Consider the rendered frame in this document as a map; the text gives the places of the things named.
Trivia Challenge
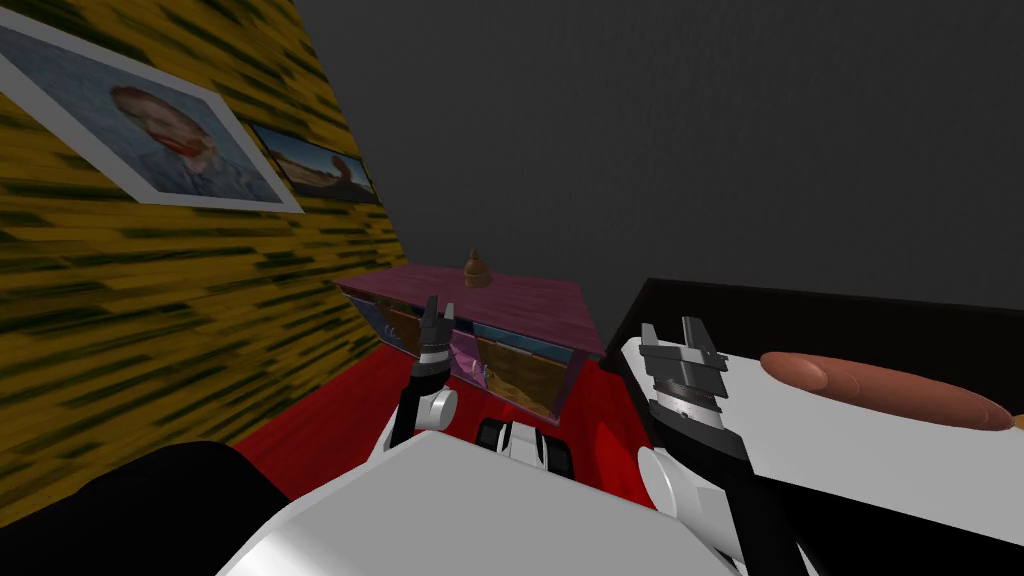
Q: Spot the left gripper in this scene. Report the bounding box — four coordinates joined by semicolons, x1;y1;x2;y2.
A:
415;294;457;358

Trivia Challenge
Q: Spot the long reddish brown cushion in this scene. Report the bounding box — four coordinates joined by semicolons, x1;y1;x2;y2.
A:
757;350;1017;434

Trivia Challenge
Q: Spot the dark framed landscape painting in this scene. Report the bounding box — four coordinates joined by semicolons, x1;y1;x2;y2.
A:
248;120;382;206

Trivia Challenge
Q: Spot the black bed with white mattress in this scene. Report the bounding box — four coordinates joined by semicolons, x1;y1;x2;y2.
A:
598;276;1024;576

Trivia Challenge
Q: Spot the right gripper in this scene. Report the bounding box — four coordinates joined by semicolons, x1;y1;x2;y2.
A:
639;315;731;399

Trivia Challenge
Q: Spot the white framed portrait painting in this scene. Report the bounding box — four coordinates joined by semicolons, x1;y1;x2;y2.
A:
0;6;306;217

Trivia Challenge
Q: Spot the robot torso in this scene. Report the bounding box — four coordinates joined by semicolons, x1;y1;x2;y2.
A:
215;415;741;576

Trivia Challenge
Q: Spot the purple cabinet with brown ornament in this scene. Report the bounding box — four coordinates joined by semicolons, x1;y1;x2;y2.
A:
333;248;608;428

